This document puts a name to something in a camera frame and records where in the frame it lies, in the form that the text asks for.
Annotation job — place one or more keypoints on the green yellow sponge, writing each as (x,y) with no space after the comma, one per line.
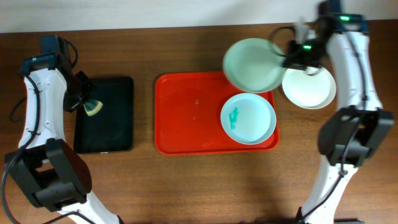
(92,107)

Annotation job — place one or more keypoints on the light blue plate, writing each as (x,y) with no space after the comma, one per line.
(248,118)

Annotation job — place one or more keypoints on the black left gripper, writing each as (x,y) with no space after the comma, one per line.
(79,98)

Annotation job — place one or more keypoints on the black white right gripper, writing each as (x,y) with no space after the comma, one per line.
(296,62)

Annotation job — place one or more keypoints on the black water tray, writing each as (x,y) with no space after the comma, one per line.
(111,128)

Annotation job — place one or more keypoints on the red plastic tray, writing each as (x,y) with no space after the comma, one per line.
(188,115)

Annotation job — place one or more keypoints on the white plate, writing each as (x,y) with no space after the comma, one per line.
(313,91)

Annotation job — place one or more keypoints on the light green plate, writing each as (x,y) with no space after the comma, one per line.
(254,65)

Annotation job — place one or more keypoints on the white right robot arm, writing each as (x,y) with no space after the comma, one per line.
(354,133)

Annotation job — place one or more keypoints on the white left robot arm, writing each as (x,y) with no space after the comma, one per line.
(47,170)

